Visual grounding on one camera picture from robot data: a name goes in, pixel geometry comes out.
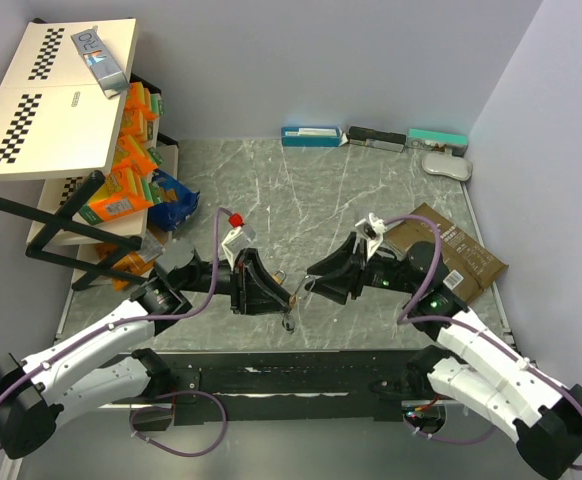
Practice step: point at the blue doritos chip bag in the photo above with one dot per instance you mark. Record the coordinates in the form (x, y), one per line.
(177, 204)

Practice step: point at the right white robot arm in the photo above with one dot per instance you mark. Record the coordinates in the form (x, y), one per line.
(467, 362)

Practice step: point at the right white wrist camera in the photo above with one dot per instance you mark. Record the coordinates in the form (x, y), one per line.
(371, 228)

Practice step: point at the orange green snack box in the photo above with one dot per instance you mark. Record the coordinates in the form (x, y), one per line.
(123, 193)

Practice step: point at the short shackle brass padlock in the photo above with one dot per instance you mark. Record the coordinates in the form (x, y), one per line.
(279, 276)

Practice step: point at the orange snack bag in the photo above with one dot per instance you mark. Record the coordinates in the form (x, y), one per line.
(138, 262)

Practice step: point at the checkerboard calibration board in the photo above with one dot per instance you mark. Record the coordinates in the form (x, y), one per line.
(55, 119)

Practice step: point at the black flat box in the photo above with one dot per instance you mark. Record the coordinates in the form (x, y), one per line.
(371, 138)

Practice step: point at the grey white pouch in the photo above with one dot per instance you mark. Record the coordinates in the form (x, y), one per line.
(449, 166)

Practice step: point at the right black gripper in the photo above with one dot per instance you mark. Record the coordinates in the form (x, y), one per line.
(343, 272)

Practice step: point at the silver blue carton box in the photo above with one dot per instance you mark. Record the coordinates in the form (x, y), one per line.
(101, 63)

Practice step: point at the brown foil package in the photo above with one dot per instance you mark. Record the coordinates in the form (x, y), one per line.
(472, 268)

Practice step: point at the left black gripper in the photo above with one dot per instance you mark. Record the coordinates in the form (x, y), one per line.
(252, 289)

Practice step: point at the key bunch with panda charm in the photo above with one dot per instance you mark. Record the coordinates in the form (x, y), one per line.
(288, 322)

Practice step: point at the blue flat box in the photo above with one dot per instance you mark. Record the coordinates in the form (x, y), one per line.
(312, 136)

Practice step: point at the stacked orange snack boxes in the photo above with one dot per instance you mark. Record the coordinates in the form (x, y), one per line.
(136, 146)

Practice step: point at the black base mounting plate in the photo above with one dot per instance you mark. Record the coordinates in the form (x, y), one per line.
(292, 385)

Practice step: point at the teal flat box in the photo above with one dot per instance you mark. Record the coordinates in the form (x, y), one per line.
(432, 140)

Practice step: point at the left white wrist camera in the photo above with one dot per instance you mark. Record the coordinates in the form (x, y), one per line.
(238, 238)

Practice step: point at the long shackle brass padlock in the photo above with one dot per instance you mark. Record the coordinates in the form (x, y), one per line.
(304, 288)

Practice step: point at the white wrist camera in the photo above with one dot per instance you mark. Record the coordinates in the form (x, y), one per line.
(238, 238)
(371, 228)

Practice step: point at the black frame white shelf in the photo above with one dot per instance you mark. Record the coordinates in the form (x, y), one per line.
(59, 235)

